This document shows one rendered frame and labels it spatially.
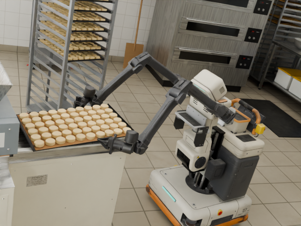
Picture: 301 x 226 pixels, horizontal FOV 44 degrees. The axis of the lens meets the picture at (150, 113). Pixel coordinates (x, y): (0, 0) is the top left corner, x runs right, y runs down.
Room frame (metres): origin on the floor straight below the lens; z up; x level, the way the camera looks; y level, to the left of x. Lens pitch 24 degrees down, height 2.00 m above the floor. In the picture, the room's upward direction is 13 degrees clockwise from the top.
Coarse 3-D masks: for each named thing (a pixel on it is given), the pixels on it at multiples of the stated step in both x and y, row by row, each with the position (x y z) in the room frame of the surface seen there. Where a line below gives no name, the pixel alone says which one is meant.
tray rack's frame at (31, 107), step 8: (32, 24) 3.54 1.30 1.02; (32, 32) 3.54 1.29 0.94; (32, 40) 3.54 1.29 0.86; (32, 48) 3.54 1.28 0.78; (32, 56) 3.55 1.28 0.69; (32, 64) 3.55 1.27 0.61; (48, 72) 3.72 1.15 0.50; (48, 80) 3.72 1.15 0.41; (48, 88) 3.73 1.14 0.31; (64, 88) 3.88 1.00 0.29; (64, 96) 3.87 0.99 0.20; (32, 104) 3.58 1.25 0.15; (40, 104) 3.63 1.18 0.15; (56, 104) 3.72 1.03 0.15; (64, 104) 3.76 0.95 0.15
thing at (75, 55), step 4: (40, 40) 3.55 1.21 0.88; (44, 40) 3.57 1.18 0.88; (48, 40) 3.60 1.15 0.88; (48, 44) 3.48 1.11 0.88; (52, 44) 3.52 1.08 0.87; (52, 48) 3.39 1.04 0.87; (56, 48) 3.40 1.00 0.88; (60, 48) 3.43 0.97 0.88; (60, 52) 3.32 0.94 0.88; (72, 52) 3.39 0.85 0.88; (76, 52) 3.45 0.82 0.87; (80, 52) 3.45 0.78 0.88; (84, 52) 3.47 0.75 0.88; (88, 52) 3.52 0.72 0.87; (92, 52) 3.53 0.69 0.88; (68, 56) 3.26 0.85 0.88; (72, 56) 3.29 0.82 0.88; (76, 56) 3.33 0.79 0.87; (80, 56) 3.33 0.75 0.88; (84, 56) 3.36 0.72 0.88; (88, 56) 3.38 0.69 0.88; (92, 56) 3.41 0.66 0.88; (96, 56) 3.44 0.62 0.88; (68, 60) 3.20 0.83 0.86
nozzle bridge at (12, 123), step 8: (0, 104) 1.51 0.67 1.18; (8, 104) 1.53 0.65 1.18; (0, 112) 1.45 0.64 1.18; (8, 112) 1.46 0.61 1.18; (0, 120) 1.38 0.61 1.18; (8, 120) 1.39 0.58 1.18; (16, 120) 1.41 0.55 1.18; (0, 128) 1.35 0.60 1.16; (8, 128) 1.37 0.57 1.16; (16, 128) 1.39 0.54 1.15; (0, 136) 1.35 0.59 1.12; (8, 136) 1.37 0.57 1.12; (16, 136) 1.39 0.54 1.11; (0, 144) 1.35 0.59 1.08; (8, 144) 1.37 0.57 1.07; (16, 144) 1.39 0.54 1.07; (0, 152) 1.35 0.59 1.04; (8, 152) 1.37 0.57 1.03; (16, 152) 1.39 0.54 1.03
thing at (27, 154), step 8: (80, 144) 1.79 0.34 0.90; (88, 144) 1.81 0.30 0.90; (96, 144) 1.84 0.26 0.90; (24, 152) 1.61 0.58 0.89; (32, 152) 1.63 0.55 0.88; (40, 152) 1.66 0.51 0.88; (48, 152) 1.68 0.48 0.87; (56, 152) 1.71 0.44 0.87; (64, 152) 1.73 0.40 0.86; (72, 152) 1.76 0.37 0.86; (80, 152) 1.79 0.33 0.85; (88, 152) 1.82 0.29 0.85; (96, 152) 1.84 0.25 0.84; (16, 160) 1.59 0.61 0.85; (24, 160) 1.61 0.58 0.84
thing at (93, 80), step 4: (68, 64) 3.85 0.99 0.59; (72, 64) 3.82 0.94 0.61; (72, 68) 3.77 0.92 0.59; (76, 68) 3.76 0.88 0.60; (80, 72) 3.70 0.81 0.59; (84, 72) 3.66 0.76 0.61; (84, 76) 3.61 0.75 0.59; (88, 76) 3.61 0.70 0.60; (92, 80) 3.55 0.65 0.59; (96, 80) 3.51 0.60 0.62; (96, 84) 3.47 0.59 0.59; (100, 84) 3.46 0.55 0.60
